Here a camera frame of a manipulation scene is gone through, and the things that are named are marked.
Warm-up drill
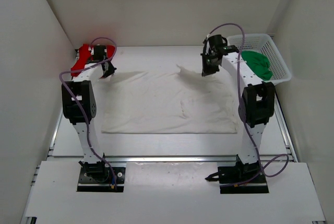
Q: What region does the red t shirt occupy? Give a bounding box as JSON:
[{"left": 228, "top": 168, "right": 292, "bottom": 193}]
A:
[{"left": 71, "top": 44, "right": 115, "bottom": 77}]

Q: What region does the white t shirt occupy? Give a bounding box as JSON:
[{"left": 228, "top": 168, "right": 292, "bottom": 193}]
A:
[{"left": 101, "top": 66, "right": 238, "bottom": 134}]

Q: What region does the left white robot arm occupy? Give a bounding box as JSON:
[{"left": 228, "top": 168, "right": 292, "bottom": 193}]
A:
[{"left": 59, "top": 44, "right": 117, "bottom": 182}]

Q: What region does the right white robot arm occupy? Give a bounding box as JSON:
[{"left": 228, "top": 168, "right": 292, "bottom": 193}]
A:
[{"left": 201, "top": 34, "right": 275, "bottom": 182}]

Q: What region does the green t shirt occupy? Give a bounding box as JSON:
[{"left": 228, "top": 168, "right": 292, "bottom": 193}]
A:
[{"left": 241, "top": 51, "right": 273, "bottom": 81}]

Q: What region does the white plastic basket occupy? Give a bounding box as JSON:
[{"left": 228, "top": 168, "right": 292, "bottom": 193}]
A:
[{"left": 222, "top": 33, "right": 292, "bottom": 89}]

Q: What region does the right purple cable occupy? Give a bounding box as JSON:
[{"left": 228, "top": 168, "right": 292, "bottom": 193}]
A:
[{"left": 203, "top": 23, "right": 289, "bottom": 178}]

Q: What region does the purple cable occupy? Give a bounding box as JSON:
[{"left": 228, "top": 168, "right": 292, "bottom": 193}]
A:
[
  {"left": 59, "top": 37, "right": 117, "bottom": 183},
  {"left": 203, "top": 23, "right": 289, "bottom": 178}
]

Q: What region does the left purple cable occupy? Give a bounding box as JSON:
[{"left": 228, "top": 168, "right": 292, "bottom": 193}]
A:
[{"left": 59, "top": 37, "right": 117, "bottom": 183}]

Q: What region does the aluminium table rail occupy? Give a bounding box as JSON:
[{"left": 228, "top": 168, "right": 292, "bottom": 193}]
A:
[{"left": 46, "top": 156, "right": 287, "bottom": 163}]

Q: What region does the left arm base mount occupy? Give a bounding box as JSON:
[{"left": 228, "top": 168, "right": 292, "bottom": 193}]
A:
[{"left": 77, "top": 166, "right": 126, "bottom": 193}]

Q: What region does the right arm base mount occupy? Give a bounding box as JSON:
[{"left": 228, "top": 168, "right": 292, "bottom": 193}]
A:
[{"left": 205, "top": 161, "right": 269, "bottom": 194}]

